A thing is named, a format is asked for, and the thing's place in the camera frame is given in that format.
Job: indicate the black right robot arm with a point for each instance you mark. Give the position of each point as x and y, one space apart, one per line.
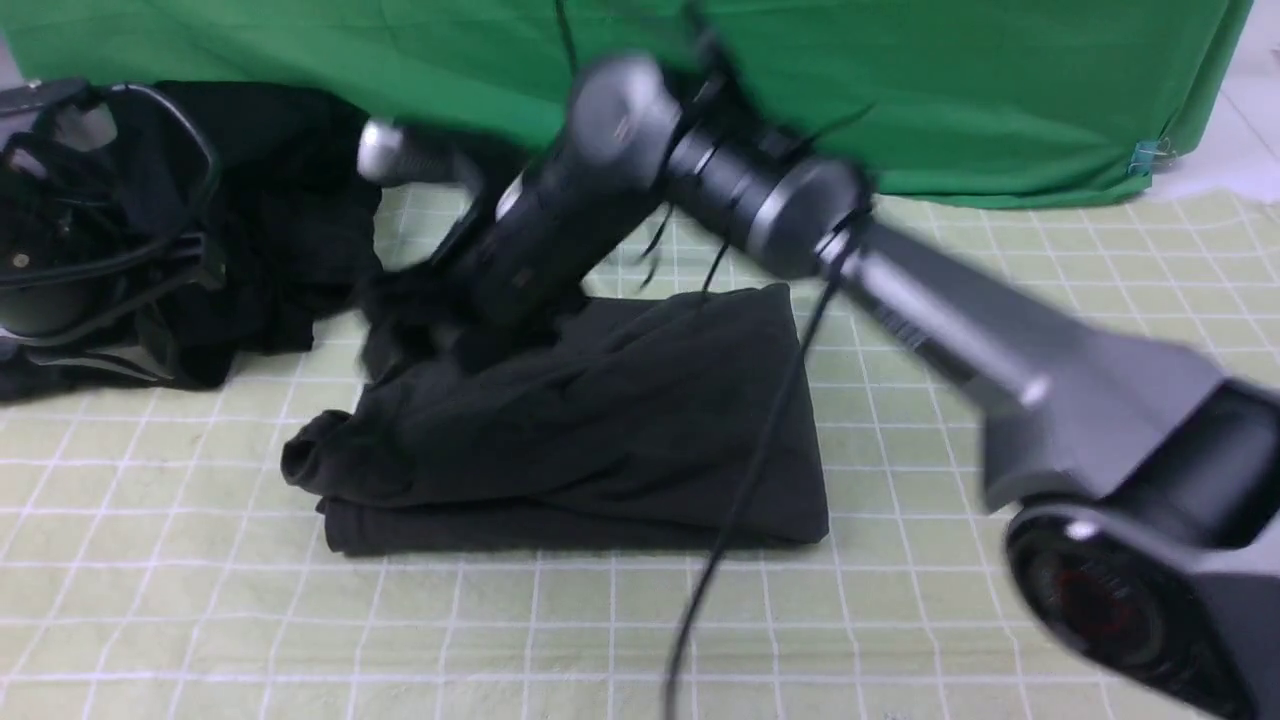
1146 474

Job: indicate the green backdrop cloth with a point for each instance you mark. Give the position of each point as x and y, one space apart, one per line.
991 104

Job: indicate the green checkered tablecloth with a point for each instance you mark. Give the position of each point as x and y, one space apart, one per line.
155 566

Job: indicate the blue binder clip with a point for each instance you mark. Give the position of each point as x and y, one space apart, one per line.
1151 157

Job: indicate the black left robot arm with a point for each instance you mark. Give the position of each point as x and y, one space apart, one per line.
84 266

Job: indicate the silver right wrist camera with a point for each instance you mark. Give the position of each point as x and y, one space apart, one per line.
392 153

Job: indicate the gray long-sleeved shirt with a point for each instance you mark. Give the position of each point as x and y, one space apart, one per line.
633 432

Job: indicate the pile of black clothes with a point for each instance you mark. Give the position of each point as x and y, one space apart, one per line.
294 219

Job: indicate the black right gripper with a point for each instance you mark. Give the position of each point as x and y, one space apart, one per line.
413 316

